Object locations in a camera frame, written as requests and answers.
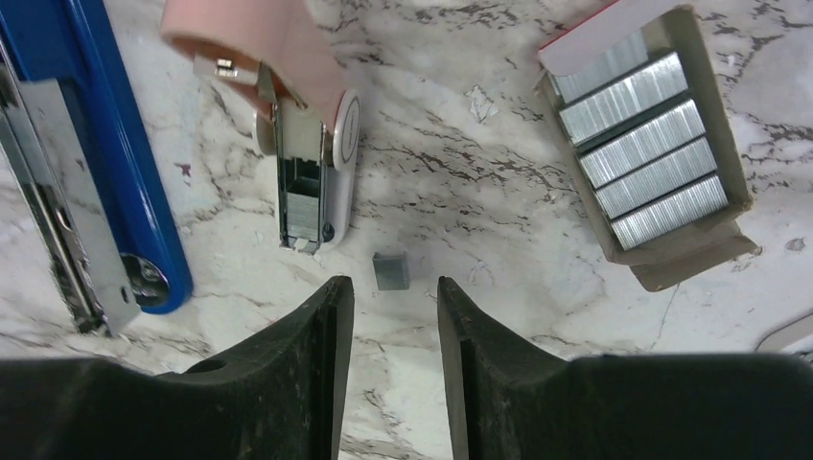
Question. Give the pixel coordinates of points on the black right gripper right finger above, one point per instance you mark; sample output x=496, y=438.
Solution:
x=509, y=399

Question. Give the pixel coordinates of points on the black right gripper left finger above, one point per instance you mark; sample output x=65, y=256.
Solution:
x=279, y=394

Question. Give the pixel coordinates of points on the small staple strip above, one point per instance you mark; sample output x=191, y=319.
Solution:
x=391, y=271

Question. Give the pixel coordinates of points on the pink small stapler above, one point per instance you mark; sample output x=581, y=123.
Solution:
x=273, y=55

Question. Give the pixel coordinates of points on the white small stapler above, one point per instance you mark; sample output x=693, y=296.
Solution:
x=794, y=338

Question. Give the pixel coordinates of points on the blue black stapler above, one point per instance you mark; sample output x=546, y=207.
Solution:
x=73, y=134

